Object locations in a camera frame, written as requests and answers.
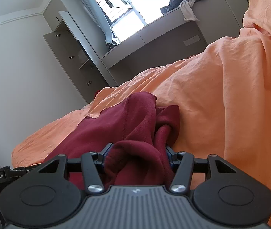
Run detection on dark red long-sleeve shirt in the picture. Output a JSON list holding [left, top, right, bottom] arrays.
[[44, 92, 180, 188]]

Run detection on orange duvet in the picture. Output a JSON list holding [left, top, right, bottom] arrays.
[[12, 0, 271, 225]]

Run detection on open grey wardrobe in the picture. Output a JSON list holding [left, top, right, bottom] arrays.
[[43, 10, 117, 103]]

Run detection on grey window bench cabinet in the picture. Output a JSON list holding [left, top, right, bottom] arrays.
[[102, 0, 240, 83]]

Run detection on white garment hanging off bench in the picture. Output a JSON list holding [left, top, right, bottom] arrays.
[[179, 0, 199, 22]]

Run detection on left blue-grey curtain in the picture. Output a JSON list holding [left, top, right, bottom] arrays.
[[81, 0, 118, 50]]

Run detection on white wall socket plate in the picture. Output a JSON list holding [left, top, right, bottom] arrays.
[[184, 35, 200, 47]]

